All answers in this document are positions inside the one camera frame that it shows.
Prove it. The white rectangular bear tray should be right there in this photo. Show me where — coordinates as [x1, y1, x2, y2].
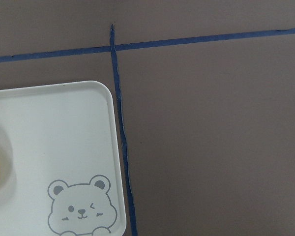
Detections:
[0, 81, 127, 236]

